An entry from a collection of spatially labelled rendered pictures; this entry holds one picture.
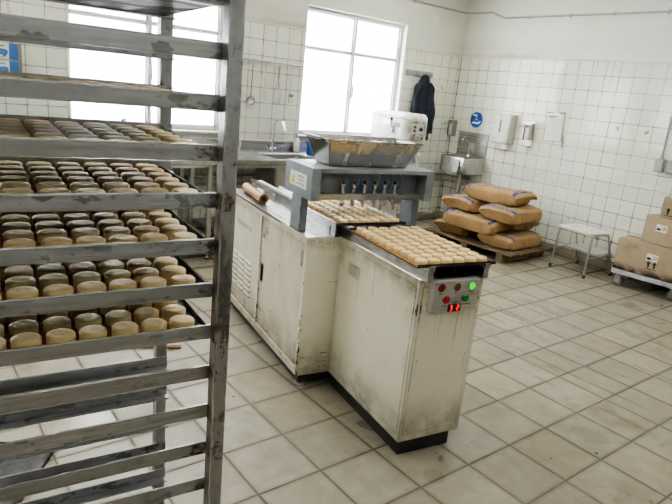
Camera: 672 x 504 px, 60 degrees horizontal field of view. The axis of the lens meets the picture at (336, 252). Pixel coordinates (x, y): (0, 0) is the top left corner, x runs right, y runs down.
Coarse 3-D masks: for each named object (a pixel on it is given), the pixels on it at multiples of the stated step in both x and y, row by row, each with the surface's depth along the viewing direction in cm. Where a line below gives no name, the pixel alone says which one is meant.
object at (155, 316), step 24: (72, 312) 119; (96, 312) 122; (120, 312) 120; (144, 312) 121; (168, 312) 122; (0, 336) 107; (24, 336) 105; (48, 336) 106; (72, 336) 107; (96, 336) 109
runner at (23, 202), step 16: (0, 208) 92; (16, 208) 93; (32, 208) 94; (48, 208) 96; (64, 208) 97; (80, 208) 98; (96, 208) 100; (112, 208) 101; (128, 208) 102; (144, 208) 104; (160, 208) 105; (176, 208) 107; (192, 208) 108
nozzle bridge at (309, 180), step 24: (288, 168) 300; (312, 168) 275; (336, 168) 282; (360, 168) 291; (384, 168) 300; (408, 168) 311; (312, 192) 278; (336, 192) 293; (360, 192) 300; (408, 192) 314; (408, 216) 324
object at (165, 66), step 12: (168, 24) 136; (168, 60) 139; (168, 72) 139; (168, 84) 140; (168, 108) 142; (156, 120) 144; (168, 120) 143; (156, 348) 158; (156, 372) 160; (156, 408) 163; (156, 432) 165; (156, 468) 168
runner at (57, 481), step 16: (176, 448) 121; (192, 448) 123; (112, 464) 115; (128, 464) 116; (144, 464) 118; (32, 480) 107; (48, 480) 109; (64, 480) 110; (80, 480) 112; (0, 496) 105; (16, 496) 107
